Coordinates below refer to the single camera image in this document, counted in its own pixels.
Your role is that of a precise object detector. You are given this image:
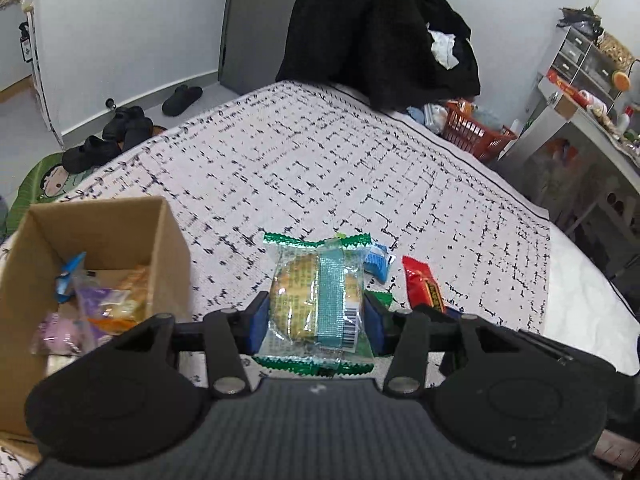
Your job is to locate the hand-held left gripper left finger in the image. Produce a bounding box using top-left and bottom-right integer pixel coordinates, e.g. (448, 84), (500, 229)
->
(107, 291), (271, 396)

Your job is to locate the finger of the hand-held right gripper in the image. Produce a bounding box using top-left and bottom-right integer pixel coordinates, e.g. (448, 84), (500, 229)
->
(444, 307), (621, 392)

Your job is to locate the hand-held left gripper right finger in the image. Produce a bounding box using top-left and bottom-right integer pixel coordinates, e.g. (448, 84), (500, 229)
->
(364, 292), (521, 395)

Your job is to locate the green-edged clear cake packet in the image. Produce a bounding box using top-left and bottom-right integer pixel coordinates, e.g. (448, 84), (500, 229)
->
(252, 231), (376, 376)

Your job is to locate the red snack packet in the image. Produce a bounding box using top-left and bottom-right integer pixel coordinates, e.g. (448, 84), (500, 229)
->
(401, 255), (449, 315)

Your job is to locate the orange clear cake packet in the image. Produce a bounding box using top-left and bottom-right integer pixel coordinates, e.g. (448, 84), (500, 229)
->
(95, 265), (153, 333)

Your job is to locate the brown cardboard box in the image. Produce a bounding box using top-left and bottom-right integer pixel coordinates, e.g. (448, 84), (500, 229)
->
(0, 196), (195, 463)

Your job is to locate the clear purple snack packet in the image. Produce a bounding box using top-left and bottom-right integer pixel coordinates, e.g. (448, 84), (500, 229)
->
(30, 310), (88, 358)

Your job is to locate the small dark green snack packet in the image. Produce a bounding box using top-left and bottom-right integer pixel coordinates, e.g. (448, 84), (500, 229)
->
(364, 287), (396, 311)

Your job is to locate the blue snack packet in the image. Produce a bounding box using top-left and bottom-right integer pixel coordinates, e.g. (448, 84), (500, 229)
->
(362, 242), (393, 283)

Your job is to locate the white mattress sheet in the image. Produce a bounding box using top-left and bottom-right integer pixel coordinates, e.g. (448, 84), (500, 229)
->
(537, 210), (640, 341)

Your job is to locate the purple printed snack packet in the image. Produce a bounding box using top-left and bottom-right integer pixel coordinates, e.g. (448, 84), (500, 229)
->
(75, 280), (118, 326)

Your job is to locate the white black-patterned bed cover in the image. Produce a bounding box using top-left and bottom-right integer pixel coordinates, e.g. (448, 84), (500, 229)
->
(0, 80), (553, 480)

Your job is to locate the small blue clear packet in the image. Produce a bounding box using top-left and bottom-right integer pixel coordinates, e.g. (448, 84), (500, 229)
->
(54, 252), (88, 303)

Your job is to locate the red plastic basket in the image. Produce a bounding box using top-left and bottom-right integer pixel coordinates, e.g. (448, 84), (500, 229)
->
(440, 101), (518, 163)

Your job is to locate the white desk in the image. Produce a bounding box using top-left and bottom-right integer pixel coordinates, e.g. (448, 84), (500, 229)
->
(500, 75), (640, 281)

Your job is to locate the black slipper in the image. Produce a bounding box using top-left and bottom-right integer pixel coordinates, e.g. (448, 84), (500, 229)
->
(61, 135), (123, 173)
(102, 106), (143, 141)
(161, 85), (204, 117)
(122, 117), (155, 152)

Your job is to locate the green cartoon floor mat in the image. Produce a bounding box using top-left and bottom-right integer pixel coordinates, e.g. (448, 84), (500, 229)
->
(5, 152), (96, 241)

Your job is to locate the red box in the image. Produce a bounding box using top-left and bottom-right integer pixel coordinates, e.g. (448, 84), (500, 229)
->
(545, 70), (583, 103)

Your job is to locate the white cloth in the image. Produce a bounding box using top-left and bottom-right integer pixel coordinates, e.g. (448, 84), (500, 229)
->
(429, 30), (460, 68)

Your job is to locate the black coat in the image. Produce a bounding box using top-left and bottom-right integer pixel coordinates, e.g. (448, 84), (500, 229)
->
(275, 0), (482, 111)

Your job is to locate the grey drawer unit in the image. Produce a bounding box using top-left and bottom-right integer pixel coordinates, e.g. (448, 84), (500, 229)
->
(550, 25), (621, 106)

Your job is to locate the grey wardrobe panel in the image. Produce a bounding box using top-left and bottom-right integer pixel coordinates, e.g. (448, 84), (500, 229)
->
(218, 0), (321, 96)

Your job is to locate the wicker basket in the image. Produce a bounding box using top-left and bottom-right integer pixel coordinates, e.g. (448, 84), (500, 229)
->
(597, 32), (636, 71)

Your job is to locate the black bag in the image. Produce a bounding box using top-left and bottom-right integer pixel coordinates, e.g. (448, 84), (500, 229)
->
(559, 6), (603, 28)

